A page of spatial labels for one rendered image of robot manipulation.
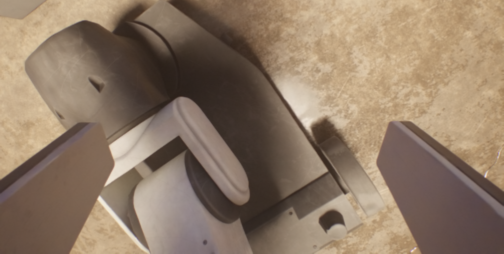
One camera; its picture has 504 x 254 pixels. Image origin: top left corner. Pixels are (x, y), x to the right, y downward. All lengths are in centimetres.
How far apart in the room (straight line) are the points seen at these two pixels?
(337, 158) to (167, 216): 37
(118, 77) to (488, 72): 89
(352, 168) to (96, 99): 48
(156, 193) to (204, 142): 11
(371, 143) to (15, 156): 104
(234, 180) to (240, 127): 16
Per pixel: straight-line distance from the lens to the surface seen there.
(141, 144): 39
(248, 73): 51
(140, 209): 44
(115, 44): 43
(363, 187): 59
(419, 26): 81
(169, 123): 37
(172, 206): 41
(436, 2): 84
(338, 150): 60
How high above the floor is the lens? 68
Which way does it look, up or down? 79 degrees down
